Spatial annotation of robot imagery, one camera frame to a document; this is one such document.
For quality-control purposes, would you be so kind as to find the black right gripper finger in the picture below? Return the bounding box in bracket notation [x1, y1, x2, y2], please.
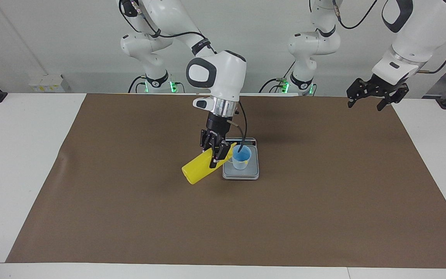
[209, 141, 232, 168]
[201, 130, 216, 152]

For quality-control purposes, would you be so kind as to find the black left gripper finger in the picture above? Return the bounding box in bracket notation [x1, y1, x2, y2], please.
[346, 78, 367, 109]
[377, 86, 410, 112]

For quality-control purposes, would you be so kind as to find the light blue plastic cup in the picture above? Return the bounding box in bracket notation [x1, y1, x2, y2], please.
[232, 146, 252, 171]

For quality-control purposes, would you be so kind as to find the yellow squeeze bottle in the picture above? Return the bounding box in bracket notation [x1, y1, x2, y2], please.
[182, 143, 237, 185]

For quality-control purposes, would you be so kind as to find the silver digital kitchen scale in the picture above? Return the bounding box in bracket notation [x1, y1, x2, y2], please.
[222, 137, 260, 181]

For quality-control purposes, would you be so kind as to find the brown paper table mat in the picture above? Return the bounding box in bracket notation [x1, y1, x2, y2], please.
[5, 93, 446, 269]

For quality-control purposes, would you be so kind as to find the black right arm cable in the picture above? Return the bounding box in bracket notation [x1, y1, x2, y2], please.
[119, 0, 248, 152]

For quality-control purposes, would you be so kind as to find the black base cable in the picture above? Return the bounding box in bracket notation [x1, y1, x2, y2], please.
[128, 76, 148, 93]
[259, 62, 297, 93]

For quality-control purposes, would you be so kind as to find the black velcro cable strap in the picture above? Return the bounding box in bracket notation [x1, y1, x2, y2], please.
[191, 38, 213, 55]

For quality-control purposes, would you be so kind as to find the white yellow wall socket box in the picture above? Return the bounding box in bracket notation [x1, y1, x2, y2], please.
[29, 74, 64, 93]

